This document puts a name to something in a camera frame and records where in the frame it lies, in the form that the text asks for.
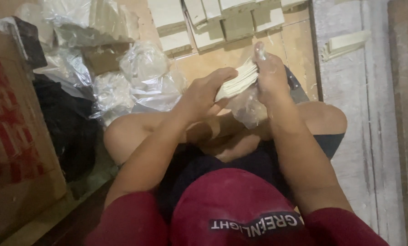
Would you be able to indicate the black flat case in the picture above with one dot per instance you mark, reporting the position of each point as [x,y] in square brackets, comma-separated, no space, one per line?
[31,44]

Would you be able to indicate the clear plastic bag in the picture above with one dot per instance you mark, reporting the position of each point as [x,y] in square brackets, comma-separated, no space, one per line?
[247,112]

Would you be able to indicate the person's left hand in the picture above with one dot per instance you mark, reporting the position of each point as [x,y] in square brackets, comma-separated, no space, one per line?
[197,97]

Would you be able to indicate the person's dark shorts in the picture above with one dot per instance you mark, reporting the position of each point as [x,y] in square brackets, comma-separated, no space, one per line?
[258,160]

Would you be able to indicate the white offcut strips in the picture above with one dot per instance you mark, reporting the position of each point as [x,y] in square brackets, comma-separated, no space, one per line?
[344,42]

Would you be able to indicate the person's right hand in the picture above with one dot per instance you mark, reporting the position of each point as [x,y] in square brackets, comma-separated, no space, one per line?
[272,82]

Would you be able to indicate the heap of clear plastic bags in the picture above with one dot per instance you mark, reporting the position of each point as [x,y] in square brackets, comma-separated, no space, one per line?
[135,78]

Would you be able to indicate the person's leg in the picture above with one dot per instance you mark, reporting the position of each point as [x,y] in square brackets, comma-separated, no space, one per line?
[322,118]
[128,136]

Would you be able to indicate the brown wooden board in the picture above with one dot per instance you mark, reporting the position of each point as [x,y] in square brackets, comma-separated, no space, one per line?
[407,102]

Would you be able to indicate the person's left leg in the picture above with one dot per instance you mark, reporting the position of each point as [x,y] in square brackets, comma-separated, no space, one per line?
[128,136]

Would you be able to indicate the person's right leg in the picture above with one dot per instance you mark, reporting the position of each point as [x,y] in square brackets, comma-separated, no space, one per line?
[322,118]

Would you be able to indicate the stacks of white sheet piles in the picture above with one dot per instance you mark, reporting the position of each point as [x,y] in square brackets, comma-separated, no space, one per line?
[207,24]

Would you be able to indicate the cardboard box with red print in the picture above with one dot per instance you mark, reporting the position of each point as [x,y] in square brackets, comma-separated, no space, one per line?
[16,136]

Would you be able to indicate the person's red shirt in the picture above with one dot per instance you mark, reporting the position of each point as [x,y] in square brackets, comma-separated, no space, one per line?
[231,205]

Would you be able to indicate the black plastic bag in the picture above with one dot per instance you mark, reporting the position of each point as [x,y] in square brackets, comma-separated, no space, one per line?
[69,133]

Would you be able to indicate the bundle of white paper sheets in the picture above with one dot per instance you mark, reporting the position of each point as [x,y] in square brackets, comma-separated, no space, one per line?
[238,82]

